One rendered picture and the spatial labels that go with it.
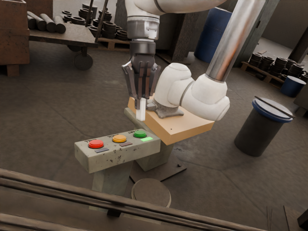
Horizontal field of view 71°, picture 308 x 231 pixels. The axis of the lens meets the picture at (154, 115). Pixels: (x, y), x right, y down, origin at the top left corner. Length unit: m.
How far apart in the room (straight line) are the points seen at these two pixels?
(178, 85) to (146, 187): 0.59
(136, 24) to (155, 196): 0.48
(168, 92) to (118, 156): 0.59
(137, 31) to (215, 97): 0.56
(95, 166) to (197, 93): 0.64
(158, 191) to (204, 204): 0.78
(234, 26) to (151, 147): 0.63
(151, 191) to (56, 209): 0.32
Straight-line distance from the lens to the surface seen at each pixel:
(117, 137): 0.66
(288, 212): 1.76
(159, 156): 1.37
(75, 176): 1.34
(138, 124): 1.21
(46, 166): 1.40
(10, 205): 0.42
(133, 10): 0.63
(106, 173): 0.69
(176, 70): 1.11
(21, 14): 2.14
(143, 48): 0.62
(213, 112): 1.06
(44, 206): 0.41
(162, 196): 0.67
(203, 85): 1.05
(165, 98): 1.14
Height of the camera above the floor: 1.03
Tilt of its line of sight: 32 degrees down
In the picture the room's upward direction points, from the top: 17 degrees clockwise
